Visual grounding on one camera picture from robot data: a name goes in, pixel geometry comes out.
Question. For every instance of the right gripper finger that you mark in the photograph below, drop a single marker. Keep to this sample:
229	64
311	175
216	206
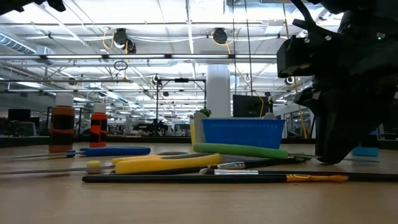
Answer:
342	130

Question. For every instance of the blue paint bottle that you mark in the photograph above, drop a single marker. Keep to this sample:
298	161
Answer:
365	152

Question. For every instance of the black paintbrush orange bristles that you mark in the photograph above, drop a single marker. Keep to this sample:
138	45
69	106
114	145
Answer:
186	178

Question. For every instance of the red-orange paint bottle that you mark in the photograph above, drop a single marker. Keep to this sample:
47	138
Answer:
98	124

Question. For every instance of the brown paint bottle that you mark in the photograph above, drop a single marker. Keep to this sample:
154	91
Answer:
62	124

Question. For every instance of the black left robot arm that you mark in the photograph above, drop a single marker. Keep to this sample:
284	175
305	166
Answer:
12	5

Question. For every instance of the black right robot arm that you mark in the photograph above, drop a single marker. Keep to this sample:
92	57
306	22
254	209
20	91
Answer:
367	7

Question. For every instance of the black background monitor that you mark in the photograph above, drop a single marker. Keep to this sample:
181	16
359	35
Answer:
248	105

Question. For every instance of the blue slotted plastic basket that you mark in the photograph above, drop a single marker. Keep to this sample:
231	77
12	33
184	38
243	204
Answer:
242	132

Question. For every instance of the white building column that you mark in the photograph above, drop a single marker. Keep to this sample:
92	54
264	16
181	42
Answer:
218	90

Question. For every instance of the small green background plant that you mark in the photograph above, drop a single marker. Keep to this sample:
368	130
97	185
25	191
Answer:
204	112

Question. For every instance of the yellow plastic bin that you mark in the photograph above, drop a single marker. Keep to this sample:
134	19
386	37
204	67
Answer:
192	133

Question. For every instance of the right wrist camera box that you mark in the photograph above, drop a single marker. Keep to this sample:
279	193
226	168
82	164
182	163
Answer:
295	56

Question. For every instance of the black background frame stand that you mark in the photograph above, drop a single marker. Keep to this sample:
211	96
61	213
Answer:
182	80

